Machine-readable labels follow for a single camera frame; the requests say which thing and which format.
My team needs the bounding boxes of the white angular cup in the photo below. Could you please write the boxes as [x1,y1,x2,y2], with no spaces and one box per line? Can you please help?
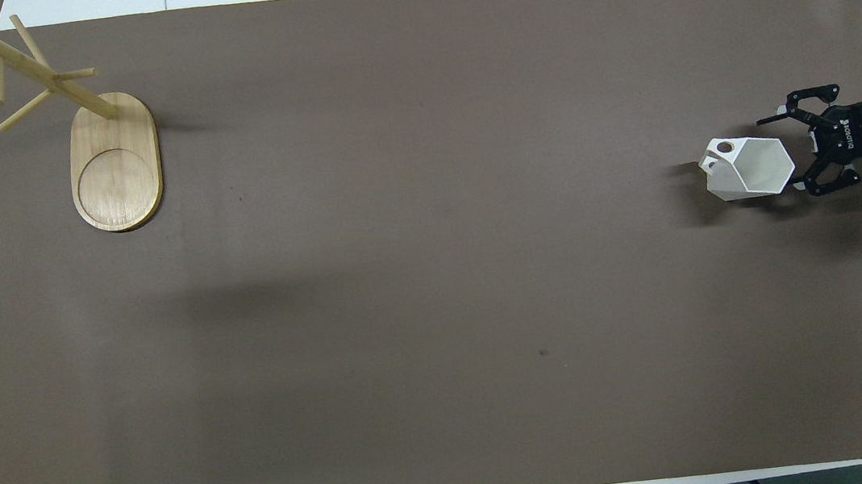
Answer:
[694,129,800,205]

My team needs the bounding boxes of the bamboo cup rack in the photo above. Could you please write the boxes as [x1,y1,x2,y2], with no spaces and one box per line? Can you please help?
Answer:
[0,0,169,248]

